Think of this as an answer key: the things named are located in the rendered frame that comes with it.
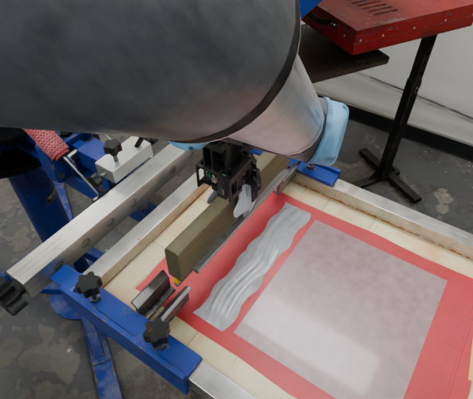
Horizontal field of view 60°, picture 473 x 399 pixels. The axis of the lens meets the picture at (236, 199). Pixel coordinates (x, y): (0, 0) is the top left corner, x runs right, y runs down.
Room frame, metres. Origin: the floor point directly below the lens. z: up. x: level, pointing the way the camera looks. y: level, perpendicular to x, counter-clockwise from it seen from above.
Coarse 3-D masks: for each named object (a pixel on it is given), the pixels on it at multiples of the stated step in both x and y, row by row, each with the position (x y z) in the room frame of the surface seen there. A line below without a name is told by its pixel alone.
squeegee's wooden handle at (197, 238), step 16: (272, 160) 0.64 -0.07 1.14; (288, 160) 0.70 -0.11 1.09; (272, 176) 0.64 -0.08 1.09; (208, 208) 0.50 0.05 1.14; (224, 208) 0.50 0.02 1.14; (192, 224) 0.46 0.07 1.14; (208, 224) 0.46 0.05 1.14; (224, 224) 0.50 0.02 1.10; (176, 240) 0.42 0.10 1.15; (192, 240) 0.43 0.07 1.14; (208, 240) 0.46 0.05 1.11; (176, 256) 0.39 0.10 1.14; (192, 256) 0.42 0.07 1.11; (176, 272) 0.40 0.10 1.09
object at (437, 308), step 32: (256, 224) 0.62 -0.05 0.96; (320, 224) 0.62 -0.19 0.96; (352, 224) 0.62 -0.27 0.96; (288, 256) 0.53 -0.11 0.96; (320, 256) 0.53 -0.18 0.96; (352, 256) 0.53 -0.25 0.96; (384, 256) 0.53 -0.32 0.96; (416, 256) 0.53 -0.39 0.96; (320, 288) 0.45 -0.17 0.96; (352, 288) 0.45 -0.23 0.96; (384, 288) 0.45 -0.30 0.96; (416, 288) 0.45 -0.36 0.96; (448, 288) 0.45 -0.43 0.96; (384, 320) 0.38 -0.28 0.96; (416, 320) 0.38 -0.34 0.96; (448, 320) 0.38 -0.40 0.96; (448, 352) 0.32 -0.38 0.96
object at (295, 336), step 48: (192, 288) 0.45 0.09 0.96; (288, 288) 0.45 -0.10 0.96; (240, 336) 0.35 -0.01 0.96; (288, 336) 0.35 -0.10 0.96; (336, 336) 0.35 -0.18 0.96; (384, 336) 0.35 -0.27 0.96; (288, 384) 0.26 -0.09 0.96; (336, 384) 0.26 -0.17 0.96; (384, 384) 0.26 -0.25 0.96; (432, 384) 0.26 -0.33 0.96
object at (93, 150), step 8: (88, 144) 0.81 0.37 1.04; (96, 144) 0.81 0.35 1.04; (80, 152) 0.78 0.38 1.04; (88, 152) 0.78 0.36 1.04; (96, 152) 0.78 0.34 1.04; (80, 160) 0.79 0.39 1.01; (88, 160) 0.77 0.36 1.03; (96, 160) 0.75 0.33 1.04; (88, 168) 0.78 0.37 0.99; (136, 168) 0.72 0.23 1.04
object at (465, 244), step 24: (192, 192) 0.70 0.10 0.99; (336, 192) 0.70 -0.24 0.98; (360, 192) 0.69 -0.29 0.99; (168, 216) 0.62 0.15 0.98; (384, 216) 0.63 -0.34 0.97; (408, 216) 0.62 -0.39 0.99; (120, 240) 0.55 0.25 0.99; (144, 240) 0.56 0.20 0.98; (432, 240) 0.57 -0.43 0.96; (456, 240) 0.55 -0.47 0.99; (96, 264) 0.49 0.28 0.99; (120, 264) 0.50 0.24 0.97; (192, 384) 0.26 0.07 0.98; (216, 384) 0.25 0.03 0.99
